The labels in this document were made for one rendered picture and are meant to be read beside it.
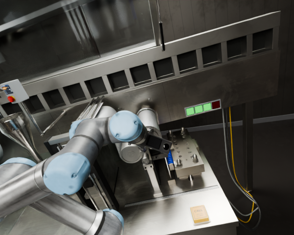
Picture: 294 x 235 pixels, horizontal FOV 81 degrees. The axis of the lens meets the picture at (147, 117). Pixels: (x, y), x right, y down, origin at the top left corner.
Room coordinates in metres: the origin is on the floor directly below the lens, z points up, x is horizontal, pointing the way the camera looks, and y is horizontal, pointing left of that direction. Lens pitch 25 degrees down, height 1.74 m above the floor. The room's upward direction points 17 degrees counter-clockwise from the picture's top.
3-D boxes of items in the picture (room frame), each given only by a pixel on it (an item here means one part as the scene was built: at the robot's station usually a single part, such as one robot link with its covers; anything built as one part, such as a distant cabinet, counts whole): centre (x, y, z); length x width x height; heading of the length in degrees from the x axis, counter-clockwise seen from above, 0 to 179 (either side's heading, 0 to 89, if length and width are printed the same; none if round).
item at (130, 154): (0.91, 0.13, 1.18); 0.26 x 0.12 x 0.12; 174
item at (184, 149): (0.92, -0.17, 1.00); 0.40 x 0.16 x 0.06; 174
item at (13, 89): (0.86, 0.57, 1.66); 0.07 x 0.07 x 0.10; 63
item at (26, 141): (0.96, 0.73, 1.19); 0.14 x 0.14 x 0.57
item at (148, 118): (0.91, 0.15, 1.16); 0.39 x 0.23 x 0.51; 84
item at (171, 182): (0.90, -0.05, 0.92); 0.28 x 0.04 x 0.04; 174
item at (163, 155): (0.78, -0.01, 1.14); 0.09 x 0.06 x 0.03; 84
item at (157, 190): (0.74, 0.07, 1.05); 0.06 x 0.05 x 0.31; 174
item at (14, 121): (0.96, 0.73, 1.50); 0.14 x 0.14 x 0.06
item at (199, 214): (0.53, -0.11, 0.91); 0.07 x 0.07 x 0.02; 84
